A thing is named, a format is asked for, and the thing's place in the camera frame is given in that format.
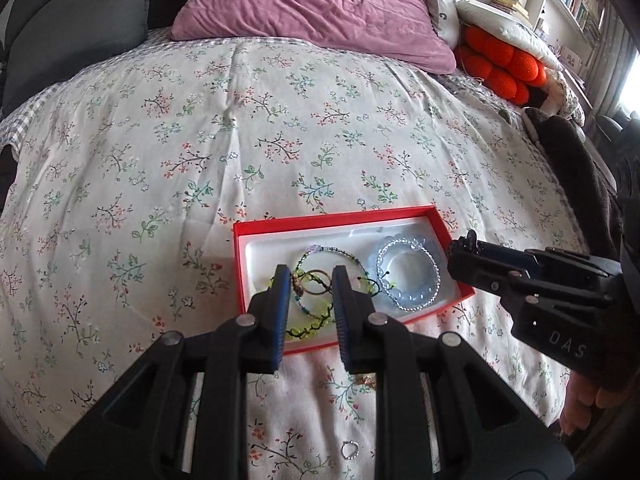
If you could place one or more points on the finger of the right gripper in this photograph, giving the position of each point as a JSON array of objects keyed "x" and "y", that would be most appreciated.
[
  {"x": 553, "y": 265},
  {"x": 486, "y": 266}
]

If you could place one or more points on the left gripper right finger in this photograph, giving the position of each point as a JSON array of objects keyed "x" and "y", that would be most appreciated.
[{"x": 441, "y": 411}]

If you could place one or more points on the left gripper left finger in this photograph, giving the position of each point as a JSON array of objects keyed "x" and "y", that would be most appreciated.
[{"x": 179, "y": 412}]

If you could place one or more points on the red jewelry box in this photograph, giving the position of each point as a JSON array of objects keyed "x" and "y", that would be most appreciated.
[{"x": 397, "y": 256}]

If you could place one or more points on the person's right hand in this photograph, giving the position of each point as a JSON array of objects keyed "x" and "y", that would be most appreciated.
[{"x": 583, "y": 396}]

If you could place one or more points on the dark brown blanket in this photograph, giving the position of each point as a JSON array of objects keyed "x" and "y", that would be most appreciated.
[{"x": 587, "y": 190}]

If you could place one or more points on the orange knot cushion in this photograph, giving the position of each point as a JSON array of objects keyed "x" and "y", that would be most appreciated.
[{"x": 507, "y": 71}]

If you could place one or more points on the white patterned cushion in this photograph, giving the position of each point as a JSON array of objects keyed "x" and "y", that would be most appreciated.
[{"x": 447, "y": 16}]

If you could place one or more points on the white bookshelf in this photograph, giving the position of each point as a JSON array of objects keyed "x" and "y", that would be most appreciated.
[{"x": 572, "y": 24}]

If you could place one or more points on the floral bed sheet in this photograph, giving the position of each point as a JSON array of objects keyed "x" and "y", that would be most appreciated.
[{"x": 132, "y": 175}]

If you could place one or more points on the purple pillow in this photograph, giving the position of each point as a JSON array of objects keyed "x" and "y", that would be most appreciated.
[{"x": 398, "y": 29}]

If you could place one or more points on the dark grey pillow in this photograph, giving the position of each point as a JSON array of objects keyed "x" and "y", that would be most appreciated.
[{"x": 50, "y": 41}]

